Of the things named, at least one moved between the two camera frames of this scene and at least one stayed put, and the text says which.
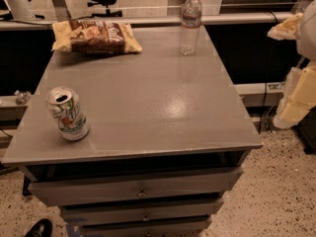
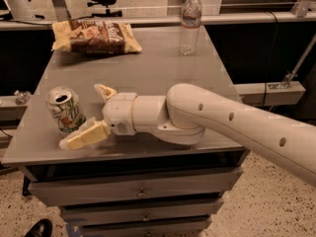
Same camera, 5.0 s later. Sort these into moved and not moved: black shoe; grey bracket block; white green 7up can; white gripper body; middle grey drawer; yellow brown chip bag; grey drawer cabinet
Moved: white gripper body
Not moved: white green 7up can; yellow brown chip bag; grey drawer cabinet; black shoe; grey bracket block; middle grey drawer
